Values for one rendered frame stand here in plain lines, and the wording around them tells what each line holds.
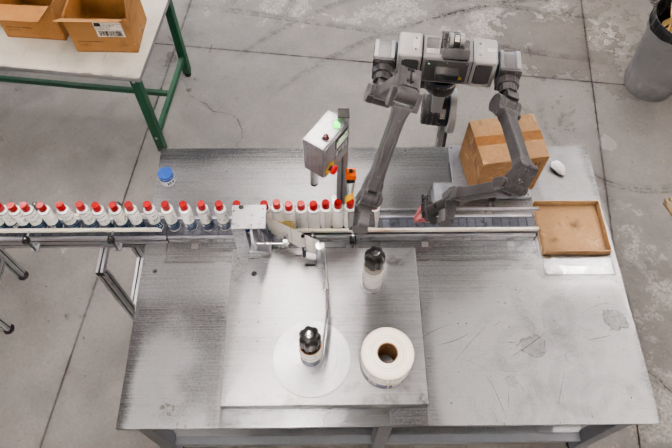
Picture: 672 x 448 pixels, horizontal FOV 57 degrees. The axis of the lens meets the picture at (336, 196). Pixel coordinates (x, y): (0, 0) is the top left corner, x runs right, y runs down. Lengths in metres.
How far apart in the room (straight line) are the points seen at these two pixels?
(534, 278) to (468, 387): 0.58
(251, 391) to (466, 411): 0.84
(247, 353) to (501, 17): 3.40
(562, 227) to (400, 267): 0.79
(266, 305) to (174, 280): 0.43
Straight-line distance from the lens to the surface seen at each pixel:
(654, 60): 4.59
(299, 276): 2.68
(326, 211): 2.63
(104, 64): 3.70
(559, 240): 2.98
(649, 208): 4.32
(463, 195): 2.51
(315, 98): 4.35
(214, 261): 2.81
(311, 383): 2.51
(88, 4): 3.92
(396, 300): 2.64
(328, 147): 2.29
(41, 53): 3.89
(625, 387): 2.83
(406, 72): 2.14
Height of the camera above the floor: 3.33
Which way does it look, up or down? 59 degrees down
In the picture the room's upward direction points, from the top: 1 degrees clockwise
